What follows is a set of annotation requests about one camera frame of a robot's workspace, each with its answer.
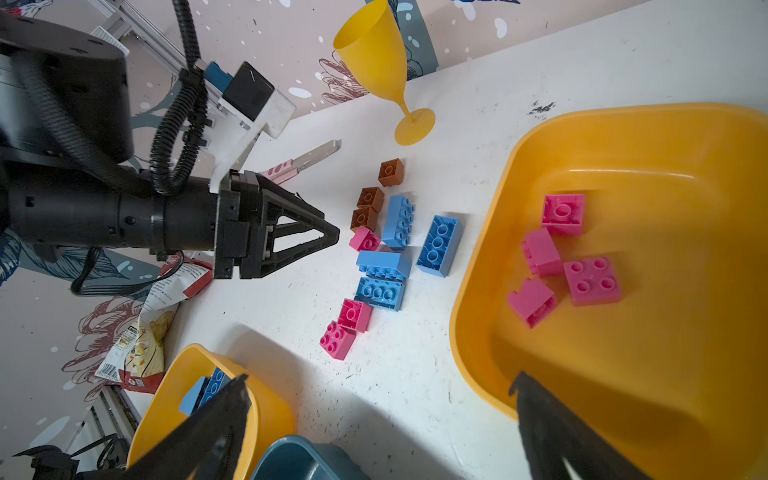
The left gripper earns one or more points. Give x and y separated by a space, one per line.
248 209

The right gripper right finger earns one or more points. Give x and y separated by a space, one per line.
558 443

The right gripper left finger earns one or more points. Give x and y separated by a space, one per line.
205 446

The blue lego brick slanted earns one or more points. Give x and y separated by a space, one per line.
192 399

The blue lego brick long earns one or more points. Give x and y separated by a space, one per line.
214 384

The brown lego stack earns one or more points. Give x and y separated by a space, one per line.
369 205

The brown lego brick top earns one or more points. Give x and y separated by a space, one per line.
391 173

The blue lego brick underside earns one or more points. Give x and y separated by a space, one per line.
380 293

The pink lego brick bottom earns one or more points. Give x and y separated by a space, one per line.
337 340

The pink lego brick top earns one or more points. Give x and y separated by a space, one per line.
563 214

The large blue lego brick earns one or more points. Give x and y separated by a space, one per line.
391 266

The pink lego brick small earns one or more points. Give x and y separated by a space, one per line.
355 315

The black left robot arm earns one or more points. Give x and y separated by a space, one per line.
66 141

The pink lego brick hidden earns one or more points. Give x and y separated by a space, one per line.
364 239

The yellow tray front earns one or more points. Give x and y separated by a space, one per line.
269 419

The yellow tray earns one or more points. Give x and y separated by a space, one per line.
269 419
674 375

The dark teal tray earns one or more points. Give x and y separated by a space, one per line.
295 457

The red snack bag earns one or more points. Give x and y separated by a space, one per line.
136 360

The yellow tray right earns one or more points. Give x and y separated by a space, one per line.
674 375

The yellow plastic goblet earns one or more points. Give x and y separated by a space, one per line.
371 46

